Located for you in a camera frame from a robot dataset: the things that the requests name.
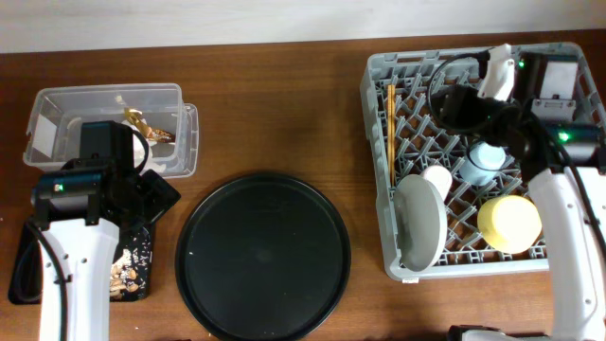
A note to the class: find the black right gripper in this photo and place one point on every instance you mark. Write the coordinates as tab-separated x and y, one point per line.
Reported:
454	108

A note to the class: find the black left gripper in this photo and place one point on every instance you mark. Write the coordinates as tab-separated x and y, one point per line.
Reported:
159	193

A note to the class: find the white tissue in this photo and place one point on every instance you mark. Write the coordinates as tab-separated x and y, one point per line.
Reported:
139	155

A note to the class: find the light blue cup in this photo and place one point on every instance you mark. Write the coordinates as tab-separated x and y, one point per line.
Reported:
481	163

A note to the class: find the gold snack wrapper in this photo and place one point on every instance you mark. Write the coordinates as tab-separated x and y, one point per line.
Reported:
136	118

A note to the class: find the pink cup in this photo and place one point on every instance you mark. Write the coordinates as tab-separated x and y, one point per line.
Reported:
440	177

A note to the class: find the wooden chopstick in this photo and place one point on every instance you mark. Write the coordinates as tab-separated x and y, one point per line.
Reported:
389	124
393	134

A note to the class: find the food scraps pile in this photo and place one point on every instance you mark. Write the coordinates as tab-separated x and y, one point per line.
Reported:
132	265

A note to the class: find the grey plate with food scraps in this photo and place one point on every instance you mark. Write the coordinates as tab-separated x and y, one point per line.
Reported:
421	222

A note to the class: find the yellow bowl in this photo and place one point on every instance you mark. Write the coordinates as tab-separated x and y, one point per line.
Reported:
509	224

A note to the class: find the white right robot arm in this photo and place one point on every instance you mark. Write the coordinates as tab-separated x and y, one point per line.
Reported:
525	101

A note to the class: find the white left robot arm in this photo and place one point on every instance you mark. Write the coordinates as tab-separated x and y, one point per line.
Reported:
79	213

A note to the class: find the grey dishwasher rack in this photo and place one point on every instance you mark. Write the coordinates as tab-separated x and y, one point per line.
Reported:
420	144

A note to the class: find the clear plastic waste bin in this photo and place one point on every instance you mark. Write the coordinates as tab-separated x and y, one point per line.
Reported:
58	113

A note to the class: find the round black tray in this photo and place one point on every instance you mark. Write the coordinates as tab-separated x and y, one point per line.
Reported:
265	256

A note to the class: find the black square bin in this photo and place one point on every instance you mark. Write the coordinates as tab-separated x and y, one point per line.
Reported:
26	281

